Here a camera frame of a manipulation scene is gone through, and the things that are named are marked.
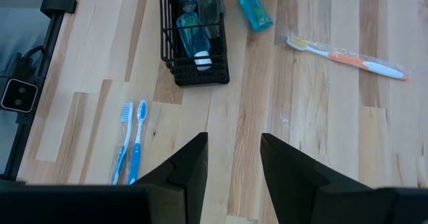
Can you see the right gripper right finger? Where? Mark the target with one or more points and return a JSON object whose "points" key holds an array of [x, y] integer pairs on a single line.
{"points": [[334, 204]]}

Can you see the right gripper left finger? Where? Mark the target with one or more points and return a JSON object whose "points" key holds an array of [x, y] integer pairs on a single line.
{"points": [[167, 200]]}

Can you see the orange white toothbrush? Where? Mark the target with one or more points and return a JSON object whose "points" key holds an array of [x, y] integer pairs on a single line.
{"points": [[347, 61]]}

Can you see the teal mouthwash bottle white cap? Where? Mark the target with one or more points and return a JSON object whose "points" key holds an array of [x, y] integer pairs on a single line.
{"points": [[255, 11], [194, 36]]}

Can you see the black table-level camera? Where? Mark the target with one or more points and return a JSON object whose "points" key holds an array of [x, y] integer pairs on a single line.
{"points": [[18, 95]]}

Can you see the black metal table frame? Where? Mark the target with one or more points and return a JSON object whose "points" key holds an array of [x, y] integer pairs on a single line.
{"points": [[50, 43]]}

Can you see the black frame bracket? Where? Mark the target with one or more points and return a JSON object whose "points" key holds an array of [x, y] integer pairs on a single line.
{"points": [[58, 6]]}

